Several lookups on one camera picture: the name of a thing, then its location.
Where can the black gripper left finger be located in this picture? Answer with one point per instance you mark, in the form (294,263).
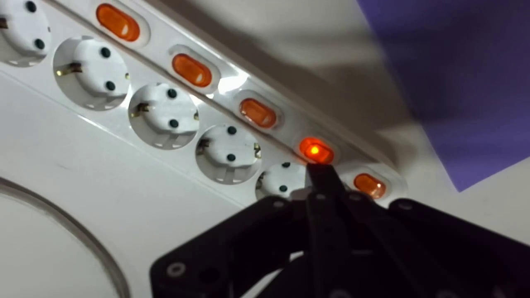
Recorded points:
(266,248)

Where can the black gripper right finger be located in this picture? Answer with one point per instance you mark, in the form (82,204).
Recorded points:
(420,253)

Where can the white power strip orange switches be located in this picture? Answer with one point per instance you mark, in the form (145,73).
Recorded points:
(166,99)

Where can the purple cloth mat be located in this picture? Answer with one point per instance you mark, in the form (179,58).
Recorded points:
(458,83)

